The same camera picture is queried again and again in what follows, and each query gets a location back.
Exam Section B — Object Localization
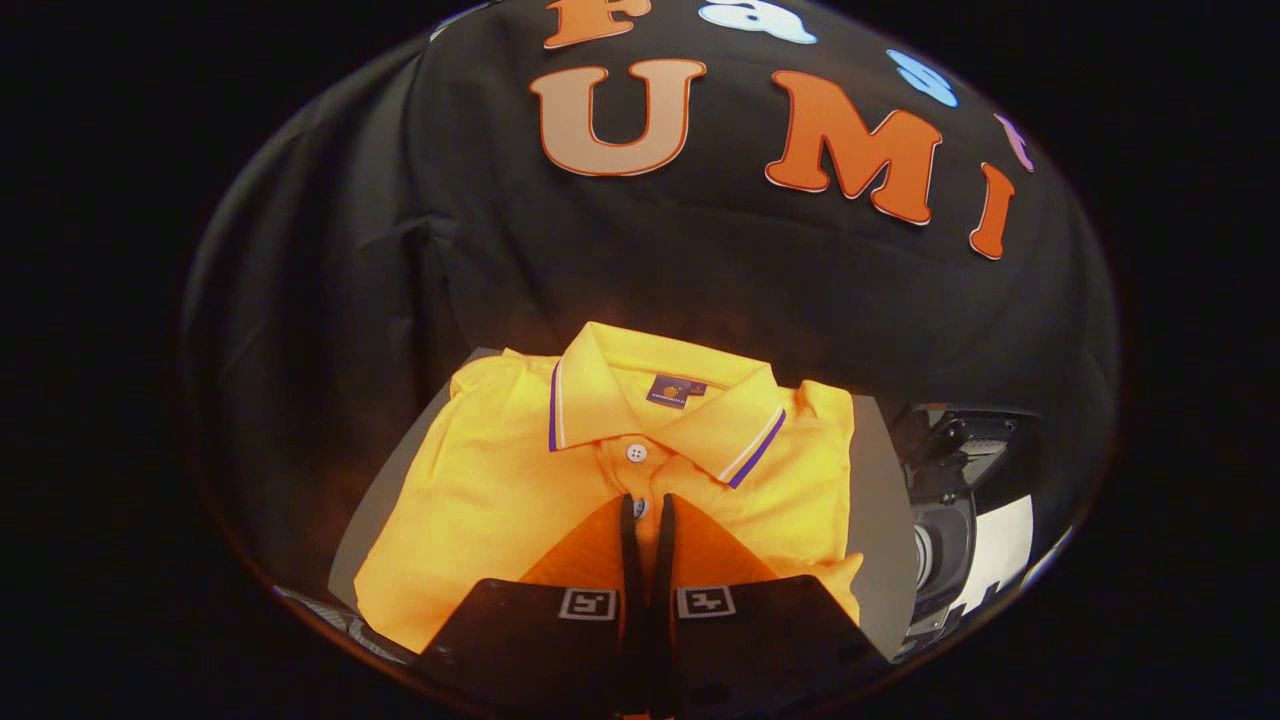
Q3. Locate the dark transparent washing machine lid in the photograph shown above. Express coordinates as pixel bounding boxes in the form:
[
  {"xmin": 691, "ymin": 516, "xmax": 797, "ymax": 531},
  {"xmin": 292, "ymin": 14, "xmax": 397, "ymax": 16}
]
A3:
[{"xmin": 890, "ymin": 404, "xmax": 1043, "ymax": 506}]

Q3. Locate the white board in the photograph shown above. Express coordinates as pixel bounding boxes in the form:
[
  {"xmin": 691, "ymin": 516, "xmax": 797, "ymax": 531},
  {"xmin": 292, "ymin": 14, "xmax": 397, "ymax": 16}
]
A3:
[{"xmin": 965, "ymin": 494, "xmax": 1037, "ymax": 613}]

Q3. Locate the yellow polo shirt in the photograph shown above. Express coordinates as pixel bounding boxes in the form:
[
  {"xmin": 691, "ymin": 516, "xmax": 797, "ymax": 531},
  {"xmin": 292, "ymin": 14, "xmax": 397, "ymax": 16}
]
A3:
[{"xmin": 352, "ymin": 322, "xmax": 866, "ymax": 656}]

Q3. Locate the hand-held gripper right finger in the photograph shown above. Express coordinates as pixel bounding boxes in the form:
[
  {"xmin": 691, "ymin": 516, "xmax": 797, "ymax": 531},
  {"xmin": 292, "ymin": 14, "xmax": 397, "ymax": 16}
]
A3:
[{"xmin": 654, "ymin": 493, "xmax": 896, "ymax": 717}]

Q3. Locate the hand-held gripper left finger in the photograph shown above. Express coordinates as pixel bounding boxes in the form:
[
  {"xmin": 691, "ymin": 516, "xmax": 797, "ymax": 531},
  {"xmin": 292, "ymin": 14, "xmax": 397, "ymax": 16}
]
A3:
[{"xmin": 415, "ymin": 493, "xmax": 647, "ymax": 717}]

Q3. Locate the grey cabinet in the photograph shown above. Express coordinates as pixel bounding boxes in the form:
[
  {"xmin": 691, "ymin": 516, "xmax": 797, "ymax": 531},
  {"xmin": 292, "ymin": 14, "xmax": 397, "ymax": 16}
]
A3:
[{"xmin": 328, "ymin": 346, "xmax": 921, "ymax": 663}]

